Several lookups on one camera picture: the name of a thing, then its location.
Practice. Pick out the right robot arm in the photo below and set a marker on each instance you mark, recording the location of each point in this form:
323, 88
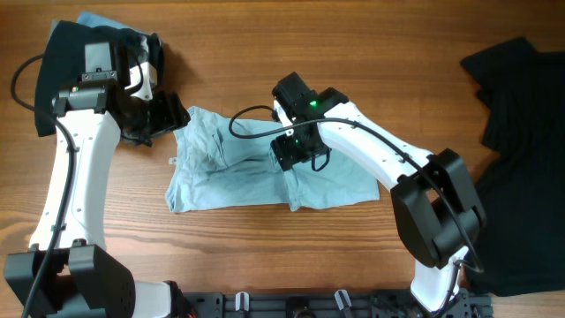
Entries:
437, 210

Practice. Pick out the folded black shirt on stack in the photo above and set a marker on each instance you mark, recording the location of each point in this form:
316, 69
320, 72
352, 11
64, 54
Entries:
62, 57

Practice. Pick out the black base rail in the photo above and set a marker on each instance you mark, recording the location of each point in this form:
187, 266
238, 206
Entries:
380, 304

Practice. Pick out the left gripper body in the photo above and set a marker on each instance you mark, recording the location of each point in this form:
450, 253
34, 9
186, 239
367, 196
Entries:
154, 117

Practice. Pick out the black shirt on right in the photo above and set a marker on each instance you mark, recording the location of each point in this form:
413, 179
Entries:
522, 192

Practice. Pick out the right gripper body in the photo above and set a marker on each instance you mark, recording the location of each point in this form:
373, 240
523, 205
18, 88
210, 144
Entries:
297, 147

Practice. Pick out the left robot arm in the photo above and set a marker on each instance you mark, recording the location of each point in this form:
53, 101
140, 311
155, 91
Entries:
66, 270

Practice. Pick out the light blue t-shirt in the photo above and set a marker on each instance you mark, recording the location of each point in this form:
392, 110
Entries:
220, 164

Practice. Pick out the folded light blue shirt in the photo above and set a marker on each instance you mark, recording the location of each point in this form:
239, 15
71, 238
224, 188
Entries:
88, 26

